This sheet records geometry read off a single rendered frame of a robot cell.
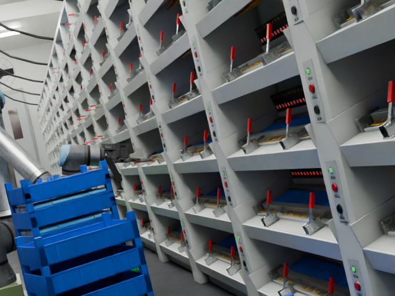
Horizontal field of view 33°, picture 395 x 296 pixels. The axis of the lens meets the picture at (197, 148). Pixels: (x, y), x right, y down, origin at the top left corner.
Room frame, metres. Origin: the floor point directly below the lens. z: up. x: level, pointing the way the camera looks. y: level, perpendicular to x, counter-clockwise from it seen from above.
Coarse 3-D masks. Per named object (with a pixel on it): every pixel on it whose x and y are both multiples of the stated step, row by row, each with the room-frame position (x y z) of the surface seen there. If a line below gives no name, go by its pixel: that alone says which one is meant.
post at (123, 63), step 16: (112, 16) 3.27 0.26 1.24; (128, 16) 3.29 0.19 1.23; (112, 32) 3.27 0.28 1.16; (128, 48) 3.28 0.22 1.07; (128, 64) 3.28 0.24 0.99; (128, 96) 3.27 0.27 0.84; (144, 96) 3.29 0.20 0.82; (128, 112) 3.26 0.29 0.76; (128, 128) 3.35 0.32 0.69; (144, 144) 3.27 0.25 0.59; (144, 176) 3.26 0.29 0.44; (160, 176) 3.28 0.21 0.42; (160, 224) 3.27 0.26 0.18; (160, 256) 3.29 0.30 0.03
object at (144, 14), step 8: (144, 0) 2.44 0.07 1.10; (152, 0) 2.33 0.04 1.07; (160, 0) 2.25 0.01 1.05; (168, 0) 2.54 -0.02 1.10; (176, 0) 2.54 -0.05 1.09; (136, 8) 2.58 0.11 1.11; (144, 8) 2.46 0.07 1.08; (152, 8) 2.37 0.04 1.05; (168, 8) 2.56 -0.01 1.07; (144, 16) 2.51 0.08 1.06; (144, 24) 2.57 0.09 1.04
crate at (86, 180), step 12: (84, 168) 2.39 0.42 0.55; (24, 180) 2.09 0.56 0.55; (60, 180) 2.15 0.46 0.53; (72, 180) 2.18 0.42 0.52; (84, 180) 2.20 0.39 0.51; (96, 180) 2.22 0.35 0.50; (108, 180) 2.24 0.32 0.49; (12, 192) 2.19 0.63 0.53; (24, 192) 2.09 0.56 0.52; (36, 192) 2.11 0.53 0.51; (48, 192) 2.13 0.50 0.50; (60, 192) 2.15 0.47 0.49; (72, 192) 2.17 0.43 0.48; (12, 204) 2.22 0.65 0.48
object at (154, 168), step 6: (162, 144) 3.29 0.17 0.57; (150, 150) 3.28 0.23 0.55; (156, 150) 3.28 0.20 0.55; (144, 156) 3.27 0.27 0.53; (144, 162) 3.26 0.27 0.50; (156, 162) 3.01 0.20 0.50; (144, 168) 3.19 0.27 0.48; (150, 168) 3.04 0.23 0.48; (156, 168) 2.92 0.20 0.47; (162, 168) 2.80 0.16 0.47
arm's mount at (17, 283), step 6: (18, 276) 2.92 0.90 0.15; (18, 282) 2.80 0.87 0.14; (0, 288) 2.75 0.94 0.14; (6, 288) 2.75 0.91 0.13; (12, 288) 2.76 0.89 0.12; (18, 288) 2.76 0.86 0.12; (0, 294) 2.74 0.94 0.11; (6, 294) 2.75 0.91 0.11; (12, 294) 2.75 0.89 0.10; (18, 294) 2.76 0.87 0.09
